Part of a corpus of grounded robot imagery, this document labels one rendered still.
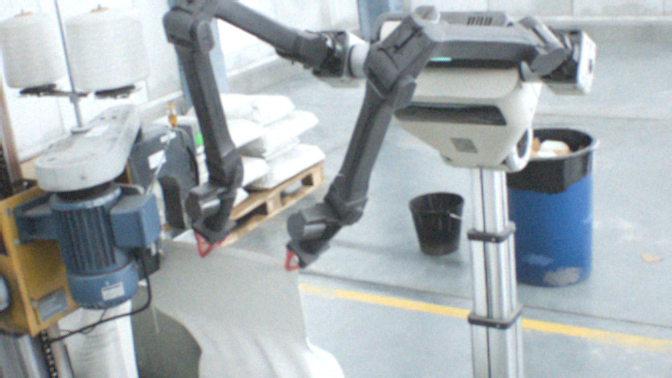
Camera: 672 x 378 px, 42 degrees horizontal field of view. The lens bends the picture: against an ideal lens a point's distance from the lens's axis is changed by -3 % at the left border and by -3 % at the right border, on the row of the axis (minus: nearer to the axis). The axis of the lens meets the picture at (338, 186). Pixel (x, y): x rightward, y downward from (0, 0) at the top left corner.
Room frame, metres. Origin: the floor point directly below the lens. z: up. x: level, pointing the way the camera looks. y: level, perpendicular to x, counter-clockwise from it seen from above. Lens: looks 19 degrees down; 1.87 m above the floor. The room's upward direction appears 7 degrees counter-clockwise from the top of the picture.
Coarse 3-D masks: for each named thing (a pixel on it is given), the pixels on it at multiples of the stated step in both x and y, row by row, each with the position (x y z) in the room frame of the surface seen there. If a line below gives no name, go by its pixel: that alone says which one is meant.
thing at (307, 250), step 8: (288, 240) 1.82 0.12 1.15; (296, 240) 1.84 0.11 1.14; (304, 240) 1.82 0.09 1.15; (312, 240) 1.81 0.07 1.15; (320, 240) 1.81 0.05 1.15; (288, 248) 1.82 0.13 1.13; (296, 248) 1.82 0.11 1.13; (304, 248) 1.82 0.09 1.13; (312, 248) 1.81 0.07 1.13; (320, 248) 1.82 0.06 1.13; (328, 248) 1.87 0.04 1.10; (304, 256) 1.81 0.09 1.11; (312, 256) 1.82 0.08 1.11; (304, 264) 1.80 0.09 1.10
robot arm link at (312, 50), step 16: (192, 0) 1.86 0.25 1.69; (208, 0) 1.83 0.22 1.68; (224, 0) 1.88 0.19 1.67; (176, 16) 1.83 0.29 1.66; (192, 16) 1.81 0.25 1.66; (208, 16) 1.84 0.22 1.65; (224, 16) 1.90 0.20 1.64; (240, 16) 1.93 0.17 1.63; (256, 16) 1.97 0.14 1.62; (176, 32) 1.83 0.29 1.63; (256, 32) 1.98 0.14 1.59; (272, 32) 2.02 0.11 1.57; (288, 32) 2.06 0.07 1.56; (288, 48) 2.06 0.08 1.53; (304, 48) 2.07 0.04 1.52; (320, 48) 2.11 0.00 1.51; (304, 64) 2.10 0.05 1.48
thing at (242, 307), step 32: (160, 256) 2.12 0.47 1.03; (192, 256) 2.05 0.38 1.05; (224, 256) 1.99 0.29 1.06; (256, 256) 1.93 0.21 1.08; (160, 288) 2.14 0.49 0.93; (192, 288) 2.07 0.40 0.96; (224, 288) 2.00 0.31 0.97; (256, 288) 1.94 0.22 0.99; (288, 288) 1.89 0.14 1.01; (192, 320) 2.07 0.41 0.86; (224, 320) 2.01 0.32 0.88; (256, 320) 1.95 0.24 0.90; (288, 320) 1.89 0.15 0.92; (224, 352) 1.95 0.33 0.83; (256, 352) 1.92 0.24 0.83; (288, 352) 1.88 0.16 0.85; (320, 352) 1.88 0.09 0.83
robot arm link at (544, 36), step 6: (540, 24) 1.81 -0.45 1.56; (528, 30) 1.79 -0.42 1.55; (534, 30) 1.79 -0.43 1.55; (540, 30) 1.79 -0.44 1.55; (546, 30) 1.80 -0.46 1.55; (552, 30) 1.82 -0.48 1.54; (534, 36) 1.78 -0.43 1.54; (540, 36) 1.78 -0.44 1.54; (546, 36) 1.78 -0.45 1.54; (552, 36) 1.78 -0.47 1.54; (558, 36) 1.81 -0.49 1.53; (540, 42) 1.77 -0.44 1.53; (546, 42) 1.76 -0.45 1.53; (552, 42) 1.77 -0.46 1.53; (564, 42) 1.80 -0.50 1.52; (528, 66) 1.81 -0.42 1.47; (534, 72) 1.81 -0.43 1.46
